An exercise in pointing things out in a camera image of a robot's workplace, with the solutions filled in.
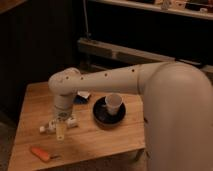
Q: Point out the black handle on ledge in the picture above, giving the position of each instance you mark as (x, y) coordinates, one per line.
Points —
(196, 64)

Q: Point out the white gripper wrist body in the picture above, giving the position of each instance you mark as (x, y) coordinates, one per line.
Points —
(62, 114)

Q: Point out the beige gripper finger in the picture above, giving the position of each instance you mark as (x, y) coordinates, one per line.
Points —
(60, 130)

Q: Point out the dark snack packet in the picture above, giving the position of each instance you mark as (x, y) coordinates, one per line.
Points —
(82, 97)

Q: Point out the vertical metal pole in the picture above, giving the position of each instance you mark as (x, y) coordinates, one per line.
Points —
(86, 19)

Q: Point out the black round bowl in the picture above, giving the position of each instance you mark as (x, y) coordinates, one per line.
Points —
(101, 114)

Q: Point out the grey metal ledge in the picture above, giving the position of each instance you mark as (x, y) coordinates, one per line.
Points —
(116, 52)

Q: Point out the wooden table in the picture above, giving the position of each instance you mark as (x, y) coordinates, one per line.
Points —
(84, 142)

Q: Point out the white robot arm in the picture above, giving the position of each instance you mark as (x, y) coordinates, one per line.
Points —
(177, 109)

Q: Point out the orange pepper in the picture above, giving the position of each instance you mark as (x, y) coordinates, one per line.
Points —
(42, 154)

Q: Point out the upper shelf with items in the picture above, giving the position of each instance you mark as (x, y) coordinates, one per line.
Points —
(164, 8)

